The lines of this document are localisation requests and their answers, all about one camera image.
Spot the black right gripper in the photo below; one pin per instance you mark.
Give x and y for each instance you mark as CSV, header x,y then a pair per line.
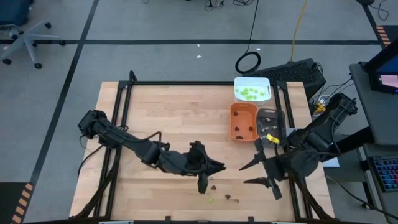
x,y
292,166

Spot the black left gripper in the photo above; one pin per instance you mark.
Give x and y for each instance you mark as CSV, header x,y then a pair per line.
x,y
186,161

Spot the orange plastic bin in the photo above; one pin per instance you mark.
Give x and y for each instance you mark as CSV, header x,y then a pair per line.
x,y
244,119

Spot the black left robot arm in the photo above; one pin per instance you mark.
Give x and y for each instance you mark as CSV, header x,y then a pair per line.
x,y
130,143

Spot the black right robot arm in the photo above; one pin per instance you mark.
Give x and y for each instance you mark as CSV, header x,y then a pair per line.
x,y
323,133

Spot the black table edge clamp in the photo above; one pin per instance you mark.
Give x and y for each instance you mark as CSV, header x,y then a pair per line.
x,y
168,219
248,219

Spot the dark grey plastic bin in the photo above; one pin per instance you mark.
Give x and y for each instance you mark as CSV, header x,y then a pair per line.
x,y
280,116

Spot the white paper sheet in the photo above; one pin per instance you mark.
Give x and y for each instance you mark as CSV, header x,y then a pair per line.
x,y
334,162

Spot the yellow power plug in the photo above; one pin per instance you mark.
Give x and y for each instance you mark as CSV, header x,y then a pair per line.
x,y
319,108

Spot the white plastic bin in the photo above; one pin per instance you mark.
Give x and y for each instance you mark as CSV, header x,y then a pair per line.
x,y
248,81

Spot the black desk leg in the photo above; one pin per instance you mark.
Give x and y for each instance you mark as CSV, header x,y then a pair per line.
x,y
351,141

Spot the black computer tower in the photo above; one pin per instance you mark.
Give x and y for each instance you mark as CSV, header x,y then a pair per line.
x,y
289,73

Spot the grey keyboard shelf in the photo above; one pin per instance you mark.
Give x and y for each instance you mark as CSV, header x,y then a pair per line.
x,y
373,202

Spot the grey desk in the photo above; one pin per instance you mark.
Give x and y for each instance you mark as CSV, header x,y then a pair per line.
x,y
376,124

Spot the backlit keyboard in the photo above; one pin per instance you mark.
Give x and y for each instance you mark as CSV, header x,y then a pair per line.
x,y
387,172

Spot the black monitor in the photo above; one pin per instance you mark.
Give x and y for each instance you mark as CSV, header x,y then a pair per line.
x,y
384,67

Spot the grey office chair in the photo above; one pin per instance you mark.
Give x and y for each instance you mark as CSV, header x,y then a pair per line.
x,y
26,39

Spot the blue upholstered seat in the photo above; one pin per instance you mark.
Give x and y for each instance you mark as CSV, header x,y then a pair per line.
x,y
12,11

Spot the silver aluminium rail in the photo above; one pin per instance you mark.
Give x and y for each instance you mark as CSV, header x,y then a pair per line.
x,y
115,222
284,222

